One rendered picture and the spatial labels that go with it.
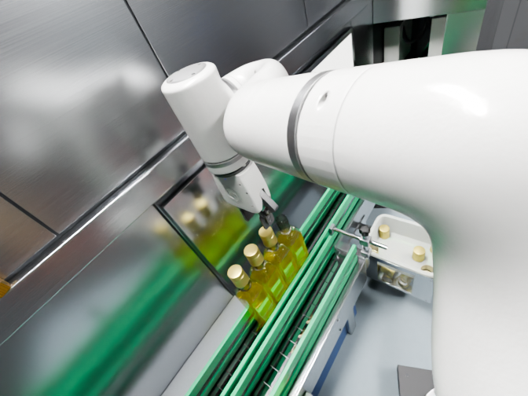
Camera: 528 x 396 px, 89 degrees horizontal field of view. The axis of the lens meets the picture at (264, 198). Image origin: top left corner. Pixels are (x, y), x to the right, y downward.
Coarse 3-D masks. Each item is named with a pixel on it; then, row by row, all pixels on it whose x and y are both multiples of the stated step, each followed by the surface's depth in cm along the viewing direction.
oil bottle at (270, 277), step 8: (272, 264) 65; (256, 272) 64; (264, 272) 63; (272, 272) 65; (264, 280) 63; (272, 280) 66; (280, 280) 69; (272, 288) 66; (280, 288) 70; (272, 296) 68; (280, 296) 71
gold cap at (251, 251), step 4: (248, 244) 61; (252, 244) 61; (244, 248) 61; (248, 248) 60; (252, 248) 60; (256, 248) 60; (244, 252) 60; (248, 252) 60; (252, 252) 59; (256, 252) 59; (260, 252) 61; (248, 256) 59; (252, 256) 59; (256, 256) 59; (260, 256) 61; (248, 260) 61; (252, 260) 60; (256, 260) 60; (260, 260) 61; (252, 264) 61; (256, 264) 61; (260, 264) 62
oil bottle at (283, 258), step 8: (280, 248) 66; (288, 248) 68; (264, 256) 68; (272, 256) 66; (280, 256) 66; (288, 256) 69; (280, 264) 66; (288, 264) 70; (280, 272) 69; (288, 272) 71; (296, 272) 75; (288, 280) 72
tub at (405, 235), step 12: (384, 216) 93; (372, 228) 91; (396, 228) 93; (408, 228) 90; (420, 228) 87; (384, 240) 94; (396, 240) 93; (408, 240) 92; (420, 240) 90; (372, 252) 85; (384, 252) 91; (396, 252) 90; (408, 252) 89; (396, 264) 81; (408, 264) 86; (420, 264) 85; (432, 264) 84; (432, 276) 75
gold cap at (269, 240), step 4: (268, 228) 63; (260, 232) 63; (264, 232) 62; (268, 232) 62; (272, 232) 62; (260, 236) 62; (264, 236) 61; (268, 236) 61; (272, 236) 62; (276, 236) 65; (264, 240) 62; (268, 240) 62; (272, 240) 63; (276, 240) 64; (264, 244) 64; (268, 244) 63; (272, 244) 64
